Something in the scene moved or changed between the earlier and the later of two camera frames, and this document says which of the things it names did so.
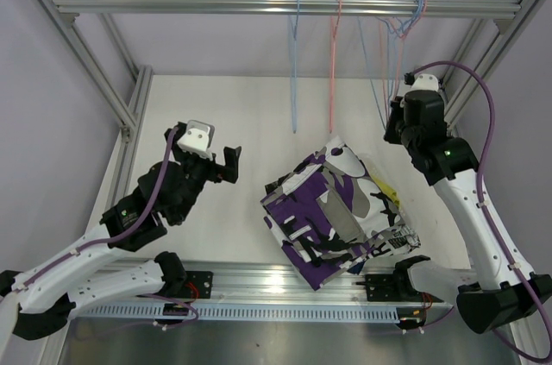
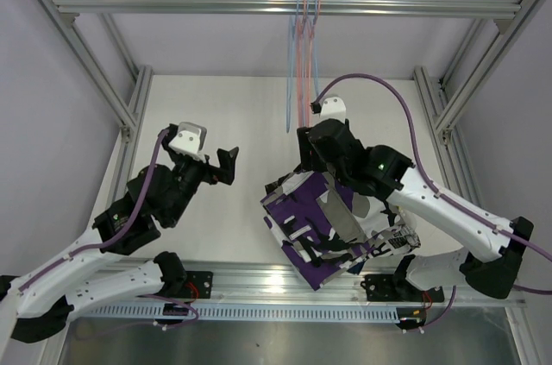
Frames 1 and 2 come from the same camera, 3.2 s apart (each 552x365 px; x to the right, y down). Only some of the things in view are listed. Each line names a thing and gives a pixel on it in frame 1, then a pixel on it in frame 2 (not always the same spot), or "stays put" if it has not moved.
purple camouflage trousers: x=325 y=211 stays put
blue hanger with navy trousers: x=395 y=34 → x=315 y=11
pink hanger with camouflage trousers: x=332 y=60 → x=302 y=66
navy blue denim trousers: x=356 y=268 stays put
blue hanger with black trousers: x=393 y=35 → x=313 y=24
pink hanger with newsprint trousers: x=392 y=23 → x=310 y=84
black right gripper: x=397 y=110 → x=305 y=148
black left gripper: x=216 y=171 stays put
